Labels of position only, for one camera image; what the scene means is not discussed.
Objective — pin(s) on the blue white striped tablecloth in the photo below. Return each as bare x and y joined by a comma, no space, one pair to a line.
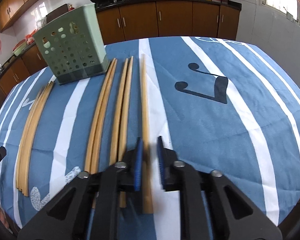
220,104

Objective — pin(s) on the wooden chopstick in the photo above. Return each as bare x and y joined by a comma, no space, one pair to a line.
100,119
24,135
89,152
117,116
37,111
146,158
124,112

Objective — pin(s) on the lower brown kitchen cabinets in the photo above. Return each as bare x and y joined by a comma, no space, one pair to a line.
140,20

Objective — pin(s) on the brown cutting board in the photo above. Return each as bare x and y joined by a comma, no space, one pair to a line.
56,13

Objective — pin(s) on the green perforated utensil holder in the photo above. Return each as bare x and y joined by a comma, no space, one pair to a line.
72,45

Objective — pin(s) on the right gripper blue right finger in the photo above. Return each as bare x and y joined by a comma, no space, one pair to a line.
161,160

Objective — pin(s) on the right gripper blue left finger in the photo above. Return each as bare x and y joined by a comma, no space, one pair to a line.
137,166

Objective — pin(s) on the black countertop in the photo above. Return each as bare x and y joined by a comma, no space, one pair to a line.
120,3

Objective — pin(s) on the green basin with red lid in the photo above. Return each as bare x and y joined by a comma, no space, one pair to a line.
19,47

